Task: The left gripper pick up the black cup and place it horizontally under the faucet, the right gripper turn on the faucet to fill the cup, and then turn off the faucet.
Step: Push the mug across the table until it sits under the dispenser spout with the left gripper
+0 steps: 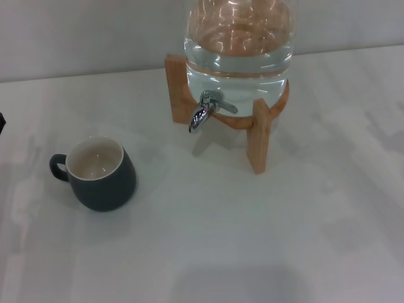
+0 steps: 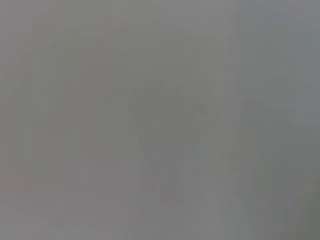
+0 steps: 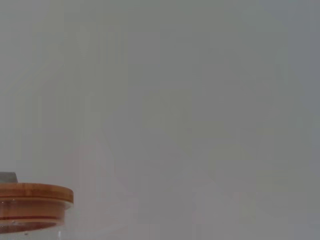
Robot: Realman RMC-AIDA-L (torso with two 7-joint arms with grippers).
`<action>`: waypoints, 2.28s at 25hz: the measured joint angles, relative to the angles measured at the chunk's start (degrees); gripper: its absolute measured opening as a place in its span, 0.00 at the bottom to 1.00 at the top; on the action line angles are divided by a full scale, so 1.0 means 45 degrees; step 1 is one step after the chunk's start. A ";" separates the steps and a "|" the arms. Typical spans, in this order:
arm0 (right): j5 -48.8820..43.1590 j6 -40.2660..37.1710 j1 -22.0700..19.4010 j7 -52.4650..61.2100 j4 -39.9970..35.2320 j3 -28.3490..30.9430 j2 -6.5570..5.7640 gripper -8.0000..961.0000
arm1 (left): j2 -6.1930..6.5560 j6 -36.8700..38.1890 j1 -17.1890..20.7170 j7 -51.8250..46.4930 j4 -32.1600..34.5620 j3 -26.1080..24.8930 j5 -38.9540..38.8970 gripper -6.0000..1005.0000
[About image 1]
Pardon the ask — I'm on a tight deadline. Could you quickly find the dark grey ceramic cup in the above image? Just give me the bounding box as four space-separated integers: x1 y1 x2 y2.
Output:
49 135 138 213

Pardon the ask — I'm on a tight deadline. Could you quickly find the wooden dispenser stand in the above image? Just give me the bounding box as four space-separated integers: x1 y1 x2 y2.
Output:
165 53 290 175

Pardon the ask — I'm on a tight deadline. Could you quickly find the glass water dispenser jar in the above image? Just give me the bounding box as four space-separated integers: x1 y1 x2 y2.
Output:
182 0 297 118

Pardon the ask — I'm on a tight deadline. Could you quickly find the chrome faucet tap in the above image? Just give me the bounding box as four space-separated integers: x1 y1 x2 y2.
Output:
188 90 239 134

